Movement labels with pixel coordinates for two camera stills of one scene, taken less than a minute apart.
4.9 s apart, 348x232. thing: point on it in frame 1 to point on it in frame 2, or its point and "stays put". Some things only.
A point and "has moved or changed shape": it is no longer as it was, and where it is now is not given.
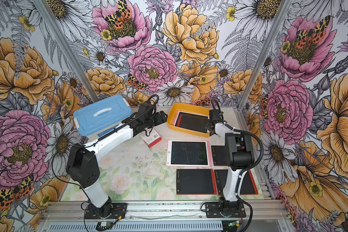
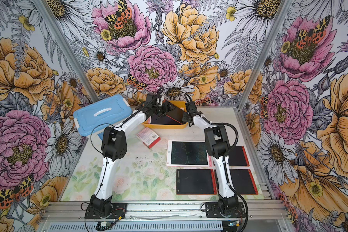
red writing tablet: x=192 y=123 has moved or changed shape
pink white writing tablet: x=189 y=153 stays put
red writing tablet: x=195 y=181 stays put
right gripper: x=207 y=126 to x=184 y=119
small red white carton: x=153 y=138 stays put
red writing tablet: x=248 y=187 stays put
